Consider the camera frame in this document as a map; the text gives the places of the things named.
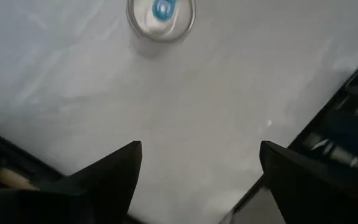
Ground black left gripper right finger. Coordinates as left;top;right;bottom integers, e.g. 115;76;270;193
259;140;358;224

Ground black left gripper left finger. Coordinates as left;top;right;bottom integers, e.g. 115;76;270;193
51;140;144;224

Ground small blue can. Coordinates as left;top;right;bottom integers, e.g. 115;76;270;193
126;0;197;58

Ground white table cover sheet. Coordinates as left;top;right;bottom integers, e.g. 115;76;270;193
0;0;358;224

